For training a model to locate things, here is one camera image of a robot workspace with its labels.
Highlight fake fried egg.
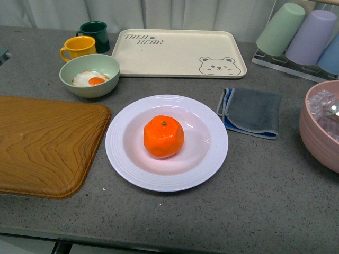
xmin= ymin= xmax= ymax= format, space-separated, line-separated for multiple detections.
xmin=72 ymin=70 xmax=109 ymax=87

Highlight clear ice cubes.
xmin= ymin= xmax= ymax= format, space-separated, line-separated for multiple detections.
xmin=308 ymin=90 xmax=338 ymax=141

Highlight light green bowl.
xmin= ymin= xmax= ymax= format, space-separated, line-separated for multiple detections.
xmin=59 ymin=54 xmax=120 ymax=98

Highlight orange mandarin fruit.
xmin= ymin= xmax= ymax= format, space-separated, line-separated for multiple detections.
xmin=144 ymin=115 xmax=185 ymax=158

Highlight light green plastic cup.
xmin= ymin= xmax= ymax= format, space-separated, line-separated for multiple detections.
xmin=256 ymin=3 xmax=306 ymax=56

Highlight wooden cutting board tray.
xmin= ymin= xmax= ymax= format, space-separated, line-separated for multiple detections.
xmin=1 ymin=96 xmax=111 ymax=199

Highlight white round plate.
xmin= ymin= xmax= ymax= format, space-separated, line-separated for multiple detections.
xmin=105 ymin=95 xmax=229 ymax=192

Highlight dark green mug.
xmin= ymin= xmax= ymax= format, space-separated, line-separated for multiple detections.
xmin=76 ymin=21 xmax=110 ymax=53

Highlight cream bear serving tray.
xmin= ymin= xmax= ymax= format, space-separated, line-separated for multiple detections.
xmin=112 ymin=29 xmax=247 ymax=79

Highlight grey blue folded cloth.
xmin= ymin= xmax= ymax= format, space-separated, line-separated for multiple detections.
xmin=216 ymin=87 xmax=282 ymax=140

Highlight white curtain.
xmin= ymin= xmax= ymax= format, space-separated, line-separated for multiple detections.
xmin=0 ymin=0 xmax=339 ymax=43

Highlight clear acrylic cup rack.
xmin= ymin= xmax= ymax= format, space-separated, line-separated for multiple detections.
xmin=251 ymin=0 xmax=339 ymax=83

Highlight yellow mug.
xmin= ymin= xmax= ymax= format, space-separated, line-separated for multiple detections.
xmin=60 ymin=36 xmax=97 ymax=62

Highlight blue plastic cup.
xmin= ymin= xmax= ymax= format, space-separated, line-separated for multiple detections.
xmin=318 ymin=34 xmax=339 ymax=75

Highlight purple plastic cup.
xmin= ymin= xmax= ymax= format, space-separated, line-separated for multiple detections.
xmin=286 ymin=10 xmax=337 ymax=66

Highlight pink bowl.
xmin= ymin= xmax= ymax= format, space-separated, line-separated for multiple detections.
xmin=299 ymin=80 xmax=338 ymax=173

